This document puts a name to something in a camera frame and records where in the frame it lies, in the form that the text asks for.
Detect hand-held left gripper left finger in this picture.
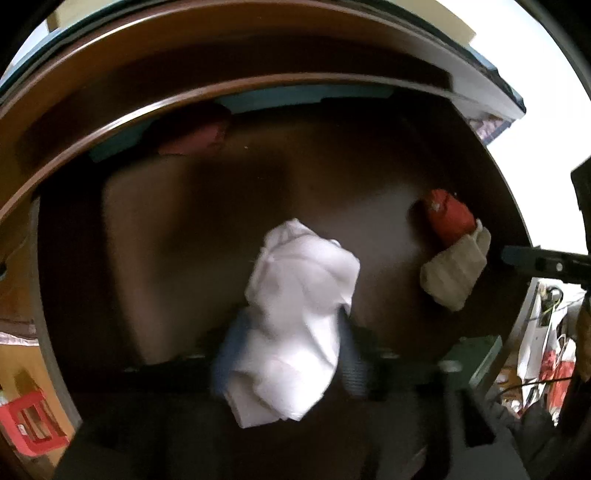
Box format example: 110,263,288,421
55,316,250,480

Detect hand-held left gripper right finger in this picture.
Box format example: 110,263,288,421
337,309,532,480

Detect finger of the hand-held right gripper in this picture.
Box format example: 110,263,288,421
501,246,591,283

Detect pale pink underwear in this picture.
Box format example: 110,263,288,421
210,219,361,429

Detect tan underwear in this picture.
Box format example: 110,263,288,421
419,220,492,312

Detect bright red underwear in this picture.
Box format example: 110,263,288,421
418,188,477,245

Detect white plastic bag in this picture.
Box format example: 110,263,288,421
517,281,578,407

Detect green box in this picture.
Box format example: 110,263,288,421
443,335,504,393

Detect red plastic bag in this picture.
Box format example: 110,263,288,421
540,351,578,411

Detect grey cloth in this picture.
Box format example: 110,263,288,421
485,401,561,480

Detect red plastic stool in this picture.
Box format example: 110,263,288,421
0,388,70,457

